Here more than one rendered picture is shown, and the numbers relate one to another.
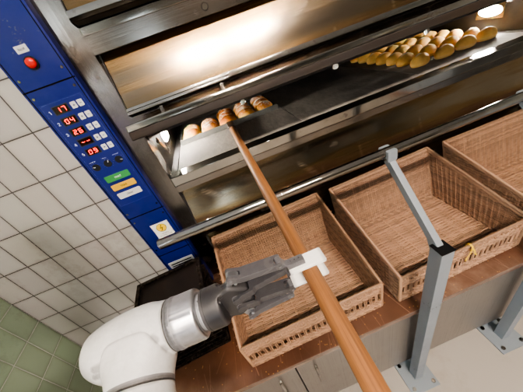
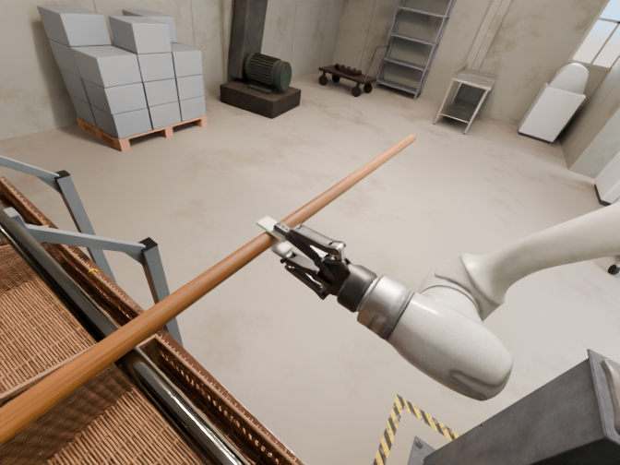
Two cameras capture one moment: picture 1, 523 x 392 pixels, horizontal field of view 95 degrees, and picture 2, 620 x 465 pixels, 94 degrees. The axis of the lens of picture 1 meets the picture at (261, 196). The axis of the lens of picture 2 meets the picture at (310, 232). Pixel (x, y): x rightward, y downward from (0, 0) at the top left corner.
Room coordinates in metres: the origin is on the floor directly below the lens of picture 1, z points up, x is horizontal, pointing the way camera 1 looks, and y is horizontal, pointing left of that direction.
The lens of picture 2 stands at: (0.59, 0.23, 1.56)
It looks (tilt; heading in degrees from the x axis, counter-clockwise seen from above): 40 degrees down; 212
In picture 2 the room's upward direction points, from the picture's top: 12 degrees clockwise
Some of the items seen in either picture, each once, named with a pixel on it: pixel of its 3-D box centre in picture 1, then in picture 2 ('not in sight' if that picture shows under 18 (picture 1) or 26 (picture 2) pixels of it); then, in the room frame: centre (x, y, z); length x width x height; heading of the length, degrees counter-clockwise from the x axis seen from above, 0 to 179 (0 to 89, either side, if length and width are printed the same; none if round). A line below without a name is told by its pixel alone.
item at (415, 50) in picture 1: (412, 46); not in sight; (1.44, -1.13, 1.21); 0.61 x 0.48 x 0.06; 4
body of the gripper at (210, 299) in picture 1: (228, 300); (343, 280); (0.27, 0.12, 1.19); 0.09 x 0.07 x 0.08; 93
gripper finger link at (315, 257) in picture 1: (305, 260); (275, 228); (0.28, -0.03, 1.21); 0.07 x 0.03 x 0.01; 93
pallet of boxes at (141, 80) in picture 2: not in sight; (138, 77); (-0.98, -3.21, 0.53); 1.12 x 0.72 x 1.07; 8
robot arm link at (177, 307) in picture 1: (190, 316); (382, 304); (0.27, 0.20, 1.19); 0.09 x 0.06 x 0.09; 3
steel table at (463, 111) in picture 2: not in sight; (467, 96); (-5.87, -0.96, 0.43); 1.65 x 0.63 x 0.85; 8
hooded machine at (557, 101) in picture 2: not in sight; (555, 103); (-6.62, 0.38, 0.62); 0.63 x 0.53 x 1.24; 98
